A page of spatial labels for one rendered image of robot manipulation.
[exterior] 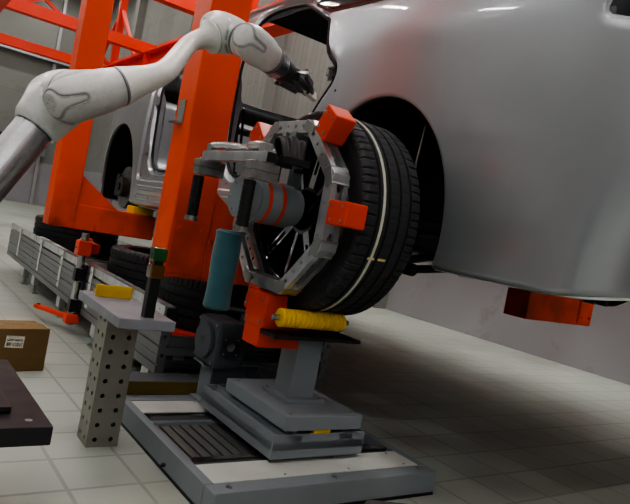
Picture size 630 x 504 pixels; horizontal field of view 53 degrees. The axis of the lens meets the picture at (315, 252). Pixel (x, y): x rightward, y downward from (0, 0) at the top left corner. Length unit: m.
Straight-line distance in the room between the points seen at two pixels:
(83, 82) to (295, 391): 1.15
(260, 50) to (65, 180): 2.53
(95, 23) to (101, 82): 2.72
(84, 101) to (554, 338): 5.45
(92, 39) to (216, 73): 1.97
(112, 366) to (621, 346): 4.86
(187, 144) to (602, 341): 4.66
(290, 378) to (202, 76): 1.14
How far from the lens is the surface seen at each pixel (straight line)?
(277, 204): 1.92
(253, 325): 2.01
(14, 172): 1.74
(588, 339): 6.29
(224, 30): 1.99
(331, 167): 1.79
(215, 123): 2.43
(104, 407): 2.11
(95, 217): 4.29
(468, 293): 7.09
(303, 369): 2.11
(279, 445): 1.97
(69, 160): 4.24
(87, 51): 4.31
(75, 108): 1.62
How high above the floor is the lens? 0.79
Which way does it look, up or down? 2 degrees down
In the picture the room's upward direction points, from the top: 11 degrees clockwise
